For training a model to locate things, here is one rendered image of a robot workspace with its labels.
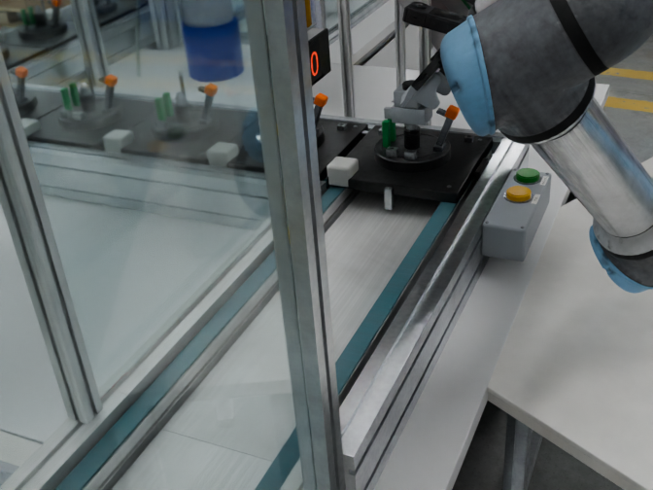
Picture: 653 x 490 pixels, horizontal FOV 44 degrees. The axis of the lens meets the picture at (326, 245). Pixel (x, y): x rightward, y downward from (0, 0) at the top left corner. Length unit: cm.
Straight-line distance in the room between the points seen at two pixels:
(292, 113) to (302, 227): 9
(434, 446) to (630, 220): 37
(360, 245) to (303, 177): 78
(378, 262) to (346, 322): 16
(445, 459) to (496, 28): 52
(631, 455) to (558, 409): 11
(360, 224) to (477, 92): 61
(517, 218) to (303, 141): 80
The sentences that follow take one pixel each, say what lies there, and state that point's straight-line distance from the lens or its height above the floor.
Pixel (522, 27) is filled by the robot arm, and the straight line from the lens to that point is 82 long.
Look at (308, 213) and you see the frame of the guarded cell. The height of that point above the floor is 133.
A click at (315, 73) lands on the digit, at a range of 130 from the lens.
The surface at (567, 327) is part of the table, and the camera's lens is 126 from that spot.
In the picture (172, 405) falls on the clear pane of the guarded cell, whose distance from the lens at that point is 50.
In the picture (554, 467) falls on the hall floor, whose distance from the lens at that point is 225.
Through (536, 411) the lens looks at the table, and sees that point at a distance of 111.
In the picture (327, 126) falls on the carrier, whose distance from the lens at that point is 165.
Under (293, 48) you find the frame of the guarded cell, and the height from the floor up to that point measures 145.
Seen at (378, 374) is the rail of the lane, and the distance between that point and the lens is 101.
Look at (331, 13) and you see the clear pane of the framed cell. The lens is 257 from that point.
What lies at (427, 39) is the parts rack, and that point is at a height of 113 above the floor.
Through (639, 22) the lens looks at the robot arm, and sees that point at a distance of 84.
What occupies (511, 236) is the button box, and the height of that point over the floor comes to 94.
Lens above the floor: 161
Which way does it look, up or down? 31 degrees down
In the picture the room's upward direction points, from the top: 5 degrees counter-clockwise
